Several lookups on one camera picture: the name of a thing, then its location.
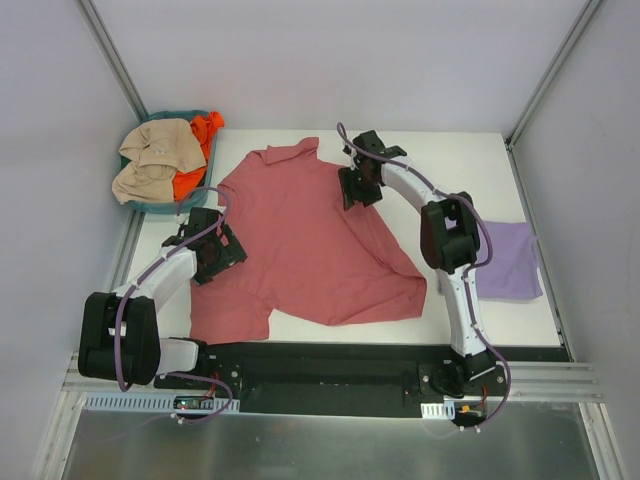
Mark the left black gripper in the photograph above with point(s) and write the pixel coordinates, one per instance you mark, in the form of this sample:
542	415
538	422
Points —
229	255

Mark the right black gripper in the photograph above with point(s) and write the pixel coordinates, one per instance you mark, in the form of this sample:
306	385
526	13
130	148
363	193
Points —
358	188

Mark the pink red t shirt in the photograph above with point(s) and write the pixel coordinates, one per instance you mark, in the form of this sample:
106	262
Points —
307	256

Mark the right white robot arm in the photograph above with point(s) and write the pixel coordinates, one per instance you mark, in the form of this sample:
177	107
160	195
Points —
454	241

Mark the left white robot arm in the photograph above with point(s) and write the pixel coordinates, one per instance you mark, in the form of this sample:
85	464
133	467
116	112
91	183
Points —
120	338

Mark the teal plastic basket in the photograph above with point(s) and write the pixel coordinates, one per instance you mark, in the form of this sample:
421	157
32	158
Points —
197	196

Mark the orange t shirt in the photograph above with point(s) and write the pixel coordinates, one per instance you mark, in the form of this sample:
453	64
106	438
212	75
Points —
204	129

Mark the beige t shirt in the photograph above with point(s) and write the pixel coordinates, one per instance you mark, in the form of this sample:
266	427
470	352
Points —
157	151

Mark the folded purple t shirt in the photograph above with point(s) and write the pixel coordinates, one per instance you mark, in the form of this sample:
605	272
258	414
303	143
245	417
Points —
512	274

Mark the left white cable duct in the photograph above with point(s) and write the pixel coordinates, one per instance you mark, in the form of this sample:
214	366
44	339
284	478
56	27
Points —
159	403

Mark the white cable duct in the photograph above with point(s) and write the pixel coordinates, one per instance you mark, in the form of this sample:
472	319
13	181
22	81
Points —
159	403
438	411

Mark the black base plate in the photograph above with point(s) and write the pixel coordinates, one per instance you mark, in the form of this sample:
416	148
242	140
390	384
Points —
390	381

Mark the right white cable duct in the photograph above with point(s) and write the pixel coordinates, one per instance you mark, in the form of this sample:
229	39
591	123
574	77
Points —
438	411

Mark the left aluminium frame post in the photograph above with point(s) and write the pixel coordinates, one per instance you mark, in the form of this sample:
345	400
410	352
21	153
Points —
112	56

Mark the aluminium frame post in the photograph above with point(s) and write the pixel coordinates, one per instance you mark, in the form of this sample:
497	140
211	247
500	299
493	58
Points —
112	56
576	32

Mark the right aluminium frame post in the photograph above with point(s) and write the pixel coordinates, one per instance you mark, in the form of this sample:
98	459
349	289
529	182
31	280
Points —
576	32

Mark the aluminium front rail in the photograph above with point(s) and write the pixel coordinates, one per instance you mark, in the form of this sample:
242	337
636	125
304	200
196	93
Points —
567	382

